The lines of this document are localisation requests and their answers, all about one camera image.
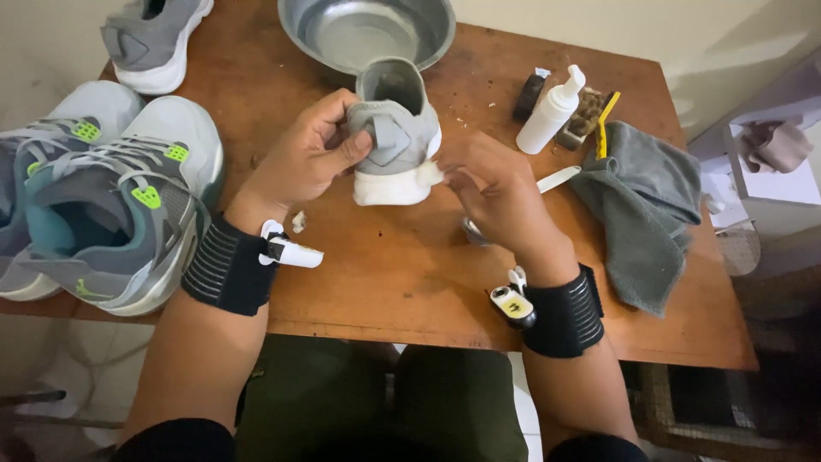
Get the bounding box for person's right hand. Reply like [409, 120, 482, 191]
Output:
[439, 131, 579, 287]

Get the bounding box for person's left hand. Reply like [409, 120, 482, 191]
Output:
[224, 89, 374, 236]

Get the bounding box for white cleaning sponge piece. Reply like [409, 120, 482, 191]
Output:
[412, 160, 445, 188]

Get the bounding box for plain grey white-soled sneaker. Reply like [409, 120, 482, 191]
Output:
[100, 0, 215, 96]
[346, 56, 445, 207]

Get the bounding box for small metal tin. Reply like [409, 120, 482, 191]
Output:
[462, 217, 493, 249]

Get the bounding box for white plastic stick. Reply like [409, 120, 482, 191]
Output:
[536, 166, 582, 195]

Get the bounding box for white pump bottle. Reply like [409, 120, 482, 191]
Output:
[516, 64, 587, 156]

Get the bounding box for small black brush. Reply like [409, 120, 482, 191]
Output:
[512, 67, 552, 123]

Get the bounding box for wooden bristle brush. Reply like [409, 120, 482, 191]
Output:
[555, 86, 608, 152]

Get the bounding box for black ribbed wristband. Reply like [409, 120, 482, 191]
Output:
[181, 214, 281, 318]
[523, 262, 605, 359]

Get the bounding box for grey microfibre cloth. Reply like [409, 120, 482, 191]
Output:
[567, 120, 704, 319]

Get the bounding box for round metal basin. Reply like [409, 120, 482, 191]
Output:
[278, 0, 457, 77]

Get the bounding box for person's green trousers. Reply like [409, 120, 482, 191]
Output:
[234, 334, 531, 462]

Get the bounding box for person's black right sleeve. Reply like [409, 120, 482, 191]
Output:
[545, 433, 650, 462]

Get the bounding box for person's black sleeve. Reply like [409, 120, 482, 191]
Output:
[110, 418, 236, 462]
[545, 433, 650, 462]

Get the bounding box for white shelf with cloth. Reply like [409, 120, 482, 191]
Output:
[688, 61, 821, 232]

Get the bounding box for grey sneaker green accents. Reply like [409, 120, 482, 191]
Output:
[14, 95, 224, 318]
[0, 80, 145, 302]

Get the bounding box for person's black left sleeve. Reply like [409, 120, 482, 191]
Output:
[110, 418, 236, 462]

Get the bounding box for black yellow wrist-mounted camera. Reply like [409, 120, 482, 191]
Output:
[489, 266, 538, 331]

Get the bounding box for yellow handled brush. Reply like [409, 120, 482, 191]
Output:
[596, 91, 622, 160]

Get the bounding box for white wrist-mounted camera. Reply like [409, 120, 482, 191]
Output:
[258, 219, 325, 269]

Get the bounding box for woven wire mesh rack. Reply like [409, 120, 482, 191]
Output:
[621, 269, 821, 462]

